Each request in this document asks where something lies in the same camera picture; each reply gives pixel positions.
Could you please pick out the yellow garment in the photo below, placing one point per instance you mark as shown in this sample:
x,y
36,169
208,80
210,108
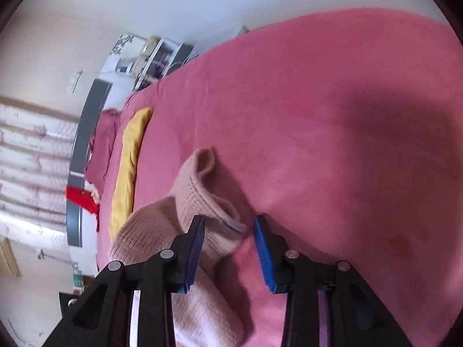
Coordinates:
x,y
128,166

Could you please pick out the white wall switch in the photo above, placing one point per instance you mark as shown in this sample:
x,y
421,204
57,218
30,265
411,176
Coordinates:
x,y
75,81

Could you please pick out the red garment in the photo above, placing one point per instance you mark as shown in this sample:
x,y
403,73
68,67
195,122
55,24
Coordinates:
x,y
81,197

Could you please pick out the pink bed blanket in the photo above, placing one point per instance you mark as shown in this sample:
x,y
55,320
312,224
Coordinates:
x,y
307,133

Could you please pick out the green box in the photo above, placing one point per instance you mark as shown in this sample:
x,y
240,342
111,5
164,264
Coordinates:
x,y
77,280

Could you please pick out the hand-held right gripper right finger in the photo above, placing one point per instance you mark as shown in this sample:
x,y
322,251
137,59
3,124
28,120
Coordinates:
x,y
262,256

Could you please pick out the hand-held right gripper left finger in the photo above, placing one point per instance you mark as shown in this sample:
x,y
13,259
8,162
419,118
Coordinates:
x,y
193,256

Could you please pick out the patterned window curtain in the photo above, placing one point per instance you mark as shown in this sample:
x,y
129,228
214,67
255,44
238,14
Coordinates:
x,y
32,159

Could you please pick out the white bedside shelf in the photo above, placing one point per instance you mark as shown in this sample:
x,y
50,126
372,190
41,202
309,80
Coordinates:
x,y
152,58

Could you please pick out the pink pillow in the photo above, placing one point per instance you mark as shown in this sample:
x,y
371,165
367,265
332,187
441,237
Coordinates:
x,y
103,144

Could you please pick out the black monitor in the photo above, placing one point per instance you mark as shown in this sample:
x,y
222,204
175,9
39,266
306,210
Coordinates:
x,y
67,302

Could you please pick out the pink knit sweater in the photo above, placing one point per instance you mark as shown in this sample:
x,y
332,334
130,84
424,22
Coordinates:
x,y
152,227

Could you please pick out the beige plush toy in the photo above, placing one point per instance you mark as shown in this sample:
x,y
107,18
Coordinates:
x,y
95,196

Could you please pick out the grey bed headboard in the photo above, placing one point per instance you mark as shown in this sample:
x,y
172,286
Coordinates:
x,y
81,133

